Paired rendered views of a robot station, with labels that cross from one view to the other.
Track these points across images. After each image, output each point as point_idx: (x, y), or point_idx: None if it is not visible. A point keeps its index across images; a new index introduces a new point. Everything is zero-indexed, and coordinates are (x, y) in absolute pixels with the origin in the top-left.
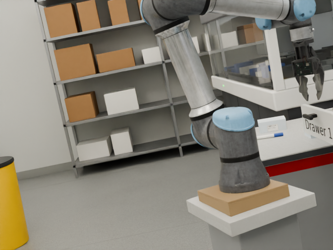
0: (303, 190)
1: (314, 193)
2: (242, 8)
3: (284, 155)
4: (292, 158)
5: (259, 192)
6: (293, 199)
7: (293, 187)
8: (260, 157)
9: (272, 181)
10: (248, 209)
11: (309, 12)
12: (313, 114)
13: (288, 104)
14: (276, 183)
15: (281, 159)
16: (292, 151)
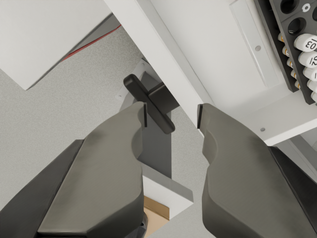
0: (180, 197)
1: (193, 202)
2: None
3: (81, 37)
4: (98, 26)
5: (147, 235)
6: (175, 213)
7: (166, 191)
8: (30, 48)
9: (148, 213)
10: None
11: None
12: (170, 103)
13: None
14: (155, 218)
15: (79, 43)
16: (88, 5)
